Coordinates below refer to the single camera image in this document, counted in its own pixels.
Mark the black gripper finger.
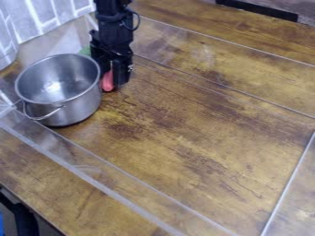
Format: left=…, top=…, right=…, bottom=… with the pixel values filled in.
left=90, top=45, right=113, bottom=76
left=113, top=58, right=134, bottom=87

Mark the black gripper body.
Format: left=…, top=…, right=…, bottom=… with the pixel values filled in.
left=90, top=0, right=135, bottom=61

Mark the pink spoon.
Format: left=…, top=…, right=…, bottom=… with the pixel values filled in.
left=102, top=71, right=115, bottom=92

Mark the green bumpy toy vegetable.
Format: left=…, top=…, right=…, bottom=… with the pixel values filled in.
left=79, top=46, right=91, bottom=56

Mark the stainless steel pot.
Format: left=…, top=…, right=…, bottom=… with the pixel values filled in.
left=15, top=53, right=103, bottom=126

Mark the white patterned curtain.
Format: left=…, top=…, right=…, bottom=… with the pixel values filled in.
left=0, top=0, right=95, bottom=71

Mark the clear acrylic table barrier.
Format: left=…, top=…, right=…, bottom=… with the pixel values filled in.
left=0, top=16, right=315, bottom=236

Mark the black bar at back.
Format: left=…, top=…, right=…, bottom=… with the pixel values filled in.
left=215, top=0, right=300, bottom=22

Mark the black table leg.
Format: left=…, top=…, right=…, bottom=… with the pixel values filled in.
left=0, top=192, right=41, bottom=236

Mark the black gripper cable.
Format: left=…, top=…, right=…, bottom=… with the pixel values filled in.
left=121, top=7, right=142, bottom=31

